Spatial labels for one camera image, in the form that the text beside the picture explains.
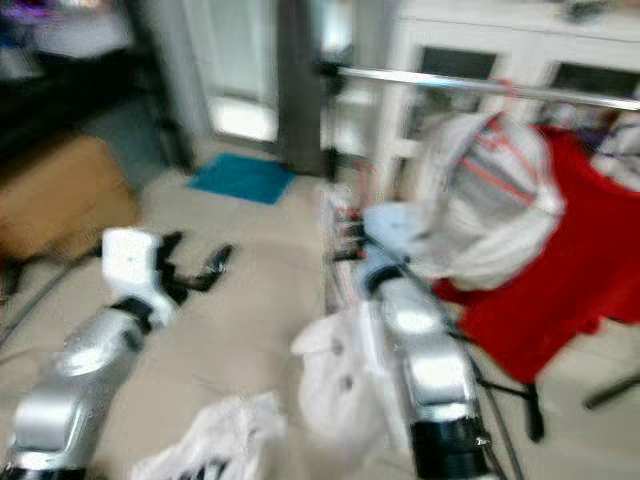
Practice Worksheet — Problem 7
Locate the white t-shirt coloured print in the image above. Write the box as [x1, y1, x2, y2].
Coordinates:
[292, 185, 411, 456]

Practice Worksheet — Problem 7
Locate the teal floor mat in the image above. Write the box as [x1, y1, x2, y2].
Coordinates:
[188, 152, 299, 206]

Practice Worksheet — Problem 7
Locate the black clothes rack pole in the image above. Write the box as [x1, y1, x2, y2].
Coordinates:
[320, 65, 346, 181]

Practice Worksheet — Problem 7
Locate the large brown cardboard box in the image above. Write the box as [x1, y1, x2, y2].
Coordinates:
[0, 135, 141, 261]

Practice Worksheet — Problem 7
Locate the light grey jacket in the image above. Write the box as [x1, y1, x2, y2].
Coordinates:
[405, 110, 566, 291]

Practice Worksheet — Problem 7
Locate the grey curtain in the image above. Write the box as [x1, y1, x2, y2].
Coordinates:
[275, 0, 326, 179]

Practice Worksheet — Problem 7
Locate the white t-shirt black print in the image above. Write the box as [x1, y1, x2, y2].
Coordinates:
[130, 392, 286, 480]

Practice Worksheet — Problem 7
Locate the black table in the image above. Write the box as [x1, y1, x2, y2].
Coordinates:
[0, 0, 191, 171]

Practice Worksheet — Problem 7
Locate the white glass door cabinet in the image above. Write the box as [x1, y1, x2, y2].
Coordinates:
[370, 0, 640, 196]

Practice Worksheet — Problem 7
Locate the red t-shirt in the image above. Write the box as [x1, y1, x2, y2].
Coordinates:
[435, 125, 640, 383]

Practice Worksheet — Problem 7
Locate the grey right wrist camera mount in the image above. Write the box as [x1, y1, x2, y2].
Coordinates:
[360, 203, 423, 291]

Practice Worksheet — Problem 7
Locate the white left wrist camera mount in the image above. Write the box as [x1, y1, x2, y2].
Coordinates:
[102, 228, 169, 326]

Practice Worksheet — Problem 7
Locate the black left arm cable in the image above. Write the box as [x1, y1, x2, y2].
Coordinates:
[10, 250, 106, 336]

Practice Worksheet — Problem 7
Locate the red wire hanger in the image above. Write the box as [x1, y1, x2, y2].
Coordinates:
[465, 85, 551, 206]

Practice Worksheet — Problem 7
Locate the silver clothes rack rail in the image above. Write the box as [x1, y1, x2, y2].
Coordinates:
[325, 63, 640, 111]

